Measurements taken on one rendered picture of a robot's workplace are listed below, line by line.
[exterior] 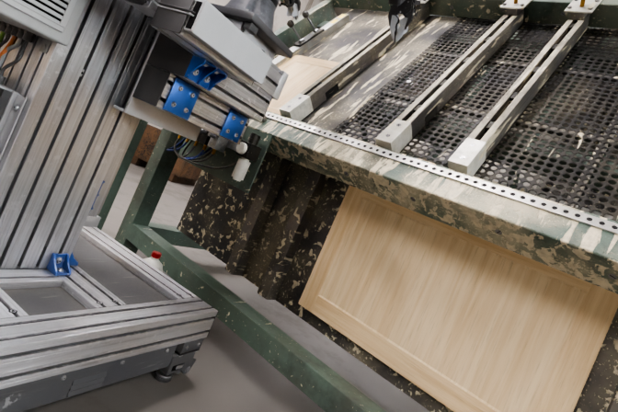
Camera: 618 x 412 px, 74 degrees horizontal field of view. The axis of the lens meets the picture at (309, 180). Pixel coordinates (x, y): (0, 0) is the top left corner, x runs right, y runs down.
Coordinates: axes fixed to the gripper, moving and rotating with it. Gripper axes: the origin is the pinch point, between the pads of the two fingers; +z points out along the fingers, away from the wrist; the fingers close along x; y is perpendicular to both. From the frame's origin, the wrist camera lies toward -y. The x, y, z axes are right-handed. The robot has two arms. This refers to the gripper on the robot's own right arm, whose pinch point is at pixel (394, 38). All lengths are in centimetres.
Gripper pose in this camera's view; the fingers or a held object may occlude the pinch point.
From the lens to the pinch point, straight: 163.8
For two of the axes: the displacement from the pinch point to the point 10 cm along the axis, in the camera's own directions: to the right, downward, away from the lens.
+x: -8.2, -3.5, 4.5
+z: -1.6, 9.0, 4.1
